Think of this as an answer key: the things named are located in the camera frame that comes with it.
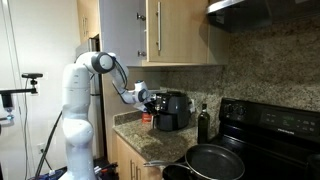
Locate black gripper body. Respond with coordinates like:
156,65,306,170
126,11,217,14
143,99,160,116

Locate open grey cabinet door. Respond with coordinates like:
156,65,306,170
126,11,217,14
98,0,148,67

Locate wooden upper cabinet door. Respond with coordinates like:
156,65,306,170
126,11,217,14
145,0,210,65

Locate red box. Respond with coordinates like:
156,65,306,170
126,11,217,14
141,112,154,125

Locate white plug on backsplash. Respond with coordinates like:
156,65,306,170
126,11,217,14
188,98,197,113

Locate dark olive oil bottle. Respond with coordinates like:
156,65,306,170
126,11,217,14
197,103,211,145

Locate red and black tools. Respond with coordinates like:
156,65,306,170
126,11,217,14
94,161,119,175

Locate black frying pan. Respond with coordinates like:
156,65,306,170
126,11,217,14
143,143,246,180

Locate stainless refrigerator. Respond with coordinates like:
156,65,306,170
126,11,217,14
74,36,108,158

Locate narrow wooden upper cabinet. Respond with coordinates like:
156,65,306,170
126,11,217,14
76,0,101,45

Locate black electric stove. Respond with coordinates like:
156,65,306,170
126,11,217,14
209,97,320,180

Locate blue round object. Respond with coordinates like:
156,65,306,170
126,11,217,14
35,167,68,180

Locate stainless range hood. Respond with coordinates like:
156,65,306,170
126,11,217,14
205,0,320,34

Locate black pot with silver handle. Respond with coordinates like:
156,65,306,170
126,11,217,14
161,163,192,180

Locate long silver cabinet handle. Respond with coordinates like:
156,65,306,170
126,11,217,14
155,1,162,52

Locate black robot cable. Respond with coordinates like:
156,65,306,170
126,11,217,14
34,111,64,178

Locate white wall outlet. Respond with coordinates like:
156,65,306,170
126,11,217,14
36,142,46,155

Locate black camera on stand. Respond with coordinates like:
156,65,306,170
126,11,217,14
21,72,44,80

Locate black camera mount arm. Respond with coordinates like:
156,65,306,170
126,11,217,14
0,78,39,126

